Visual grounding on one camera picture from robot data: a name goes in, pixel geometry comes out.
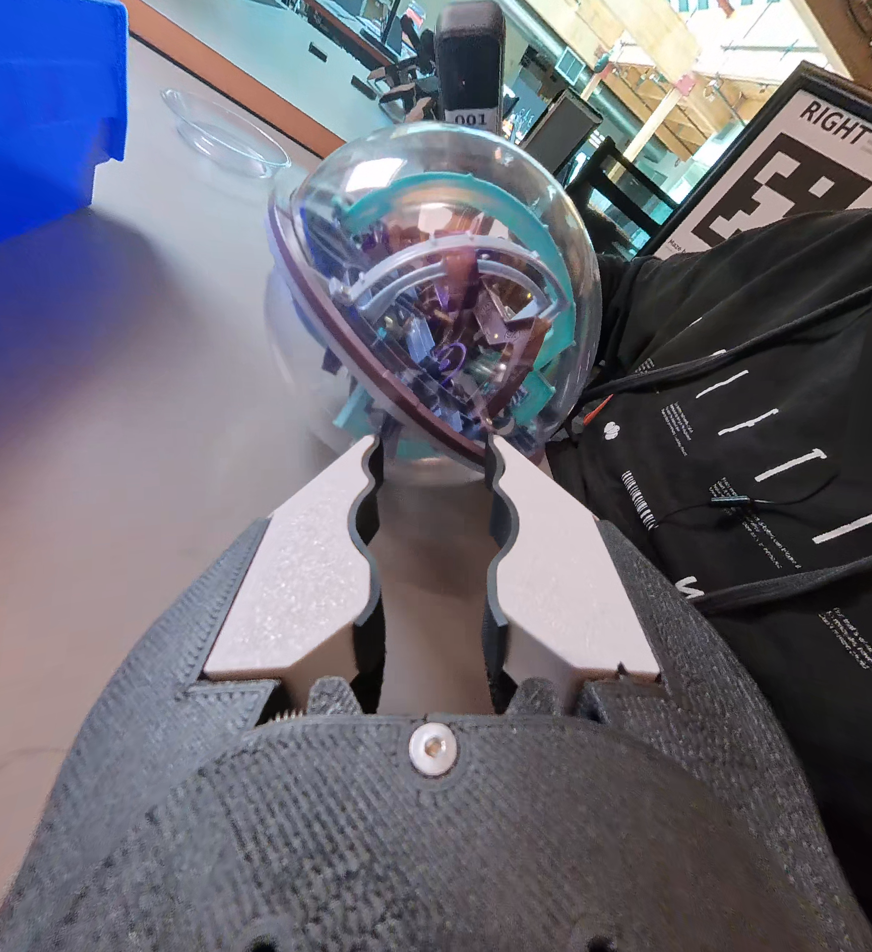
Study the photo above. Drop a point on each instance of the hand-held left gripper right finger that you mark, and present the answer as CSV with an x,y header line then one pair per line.
x,y
570,595

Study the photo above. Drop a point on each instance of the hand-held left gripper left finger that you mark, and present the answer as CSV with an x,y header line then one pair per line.
x,y
294,595

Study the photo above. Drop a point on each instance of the clear maze ball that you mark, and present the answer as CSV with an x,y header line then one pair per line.
x,y
443,223

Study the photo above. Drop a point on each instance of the person's right forearm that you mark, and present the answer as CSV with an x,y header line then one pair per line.
x,y
741,297

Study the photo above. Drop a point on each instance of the grey screen on stand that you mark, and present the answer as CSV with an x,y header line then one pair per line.
x,y
559,126

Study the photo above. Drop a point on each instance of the orange object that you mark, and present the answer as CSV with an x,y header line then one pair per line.
x,y
598,411

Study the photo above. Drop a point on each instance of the person's black printed hoodie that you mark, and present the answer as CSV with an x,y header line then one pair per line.
x,y
778,669

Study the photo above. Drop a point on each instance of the clear plastic dish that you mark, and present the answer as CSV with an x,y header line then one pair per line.
x,y
228,137

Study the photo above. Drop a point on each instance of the large framed marker sign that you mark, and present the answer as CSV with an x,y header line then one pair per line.
x,y
815,171

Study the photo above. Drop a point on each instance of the blue plastic bin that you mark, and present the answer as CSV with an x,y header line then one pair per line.
x,y
34,111

